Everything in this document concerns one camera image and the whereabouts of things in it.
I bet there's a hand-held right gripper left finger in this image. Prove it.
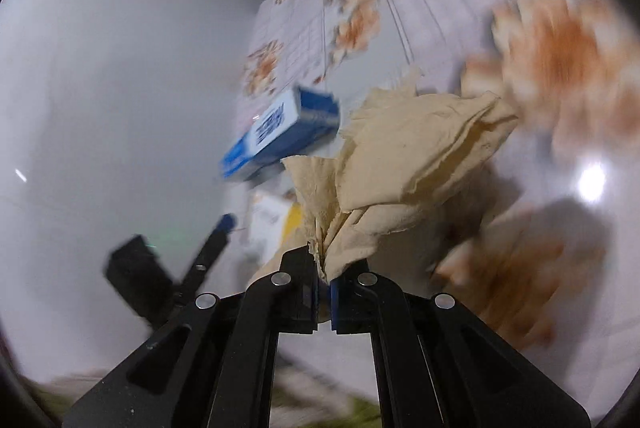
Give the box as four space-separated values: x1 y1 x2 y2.
61 245 328 428

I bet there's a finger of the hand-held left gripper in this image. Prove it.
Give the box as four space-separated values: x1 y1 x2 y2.
172 214 237 303

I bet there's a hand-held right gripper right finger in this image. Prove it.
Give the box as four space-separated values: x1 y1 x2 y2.
327 260 591 428

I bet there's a beige paper tissue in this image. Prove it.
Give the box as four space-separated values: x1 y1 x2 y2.
282 68 521 283

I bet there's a white and yellow box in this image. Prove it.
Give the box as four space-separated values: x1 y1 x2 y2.
247 193 306 269

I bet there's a blue and white box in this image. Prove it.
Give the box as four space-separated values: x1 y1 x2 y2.
220 86 341 181

